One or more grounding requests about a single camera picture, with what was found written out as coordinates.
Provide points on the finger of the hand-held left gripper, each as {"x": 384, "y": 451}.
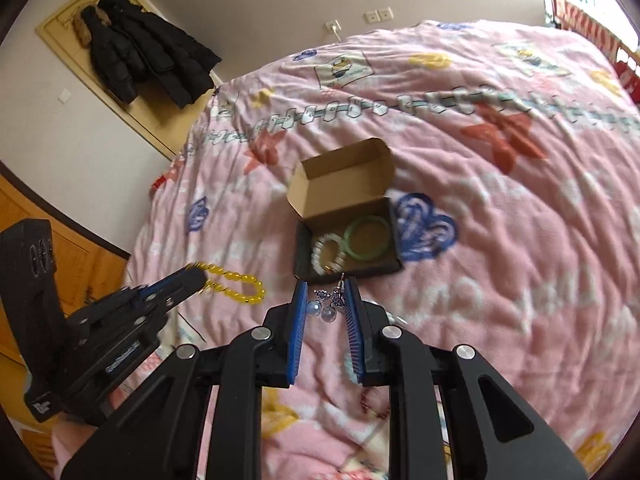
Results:
{"x": 175, "y": 296}
{"x": 170, "y": 282}

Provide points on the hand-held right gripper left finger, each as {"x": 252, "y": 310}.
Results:
{"x": 300, "y": 330}

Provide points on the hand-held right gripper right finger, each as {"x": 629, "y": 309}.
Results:
{"x": 353, "y": 332}

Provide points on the glass ball earring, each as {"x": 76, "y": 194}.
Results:
{"x": 329, "y": 314}
{"x": 314, "y": 308}

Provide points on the brown cardboard box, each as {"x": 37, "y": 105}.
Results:
{"x": 340, "y": 180}

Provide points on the wooden cabinet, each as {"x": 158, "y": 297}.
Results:
{"x": 75, "y": 260}

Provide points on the green jade bangle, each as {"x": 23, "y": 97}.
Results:
{"x": 350, "y": 245}

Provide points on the pink printed blanket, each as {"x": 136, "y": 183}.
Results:
{"x": 490, "y": 260}

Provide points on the black jacket with fur hood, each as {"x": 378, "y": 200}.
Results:
{"x": 107, "y": 65}

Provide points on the black puffer jacket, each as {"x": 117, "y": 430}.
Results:
{"x": 165, "y": 55}

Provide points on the cream door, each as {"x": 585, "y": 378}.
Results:
{"x": 60, "y": 30}

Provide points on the red striped cloth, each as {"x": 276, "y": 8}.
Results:
{"x": 595, "y": 25}

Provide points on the white light switch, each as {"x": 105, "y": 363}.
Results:
{"x": 65, "y": 95}

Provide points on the white wall outlet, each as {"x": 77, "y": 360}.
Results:
{"x": 333, "y": 25}

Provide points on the white wall switch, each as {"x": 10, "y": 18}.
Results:
{"x": 385, "y": 13}
{"x": 371, "y": 16}

